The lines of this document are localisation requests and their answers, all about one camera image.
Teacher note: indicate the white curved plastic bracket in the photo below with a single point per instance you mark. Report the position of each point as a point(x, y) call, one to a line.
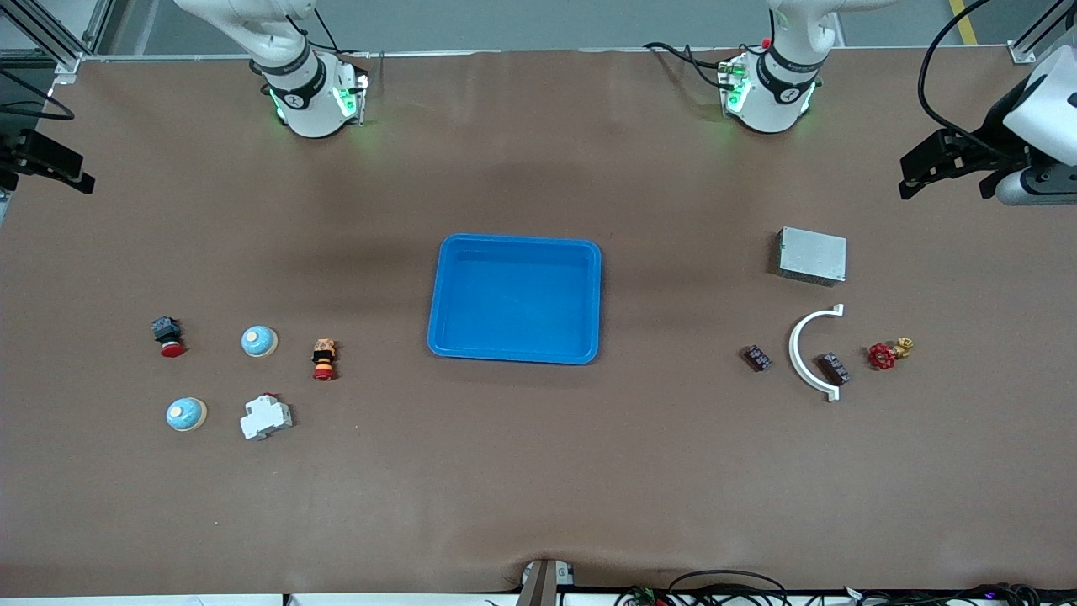
point(794, 349)

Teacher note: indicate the white circuit breaker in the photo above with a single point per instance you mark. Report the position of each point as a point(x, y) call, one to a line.
point(262, 419)

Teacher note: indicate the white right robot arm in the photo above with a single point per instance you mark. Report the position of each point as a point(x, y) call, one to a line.
point(311, 109)

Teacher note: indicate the orange red push button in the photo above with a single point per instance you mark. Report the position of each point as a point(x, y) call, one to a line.
point(324, 358)

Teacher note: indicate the silver metal box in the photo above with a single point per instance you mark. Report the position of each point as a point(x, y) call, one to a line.
point(812, 257)

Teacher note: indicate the blue dome bell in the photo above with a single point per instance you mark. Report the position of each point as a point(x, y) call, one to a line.
point(259, 341)
point(185, 414)

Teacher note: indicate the blue plastic tray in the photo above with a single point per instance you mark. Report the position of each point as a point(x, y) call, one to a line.
point(513, 299)

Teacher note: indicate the small dark terminal block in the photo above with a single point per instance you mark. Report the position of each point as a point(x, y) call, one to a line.
point(757, 358)

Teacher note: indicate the red emergency stop button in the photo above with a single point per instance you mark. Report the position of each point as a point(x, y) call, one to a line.
point(171, 347)

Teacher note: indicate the black relay component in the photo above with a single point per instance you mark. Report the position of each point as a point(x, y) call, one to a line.
point(835, 369)

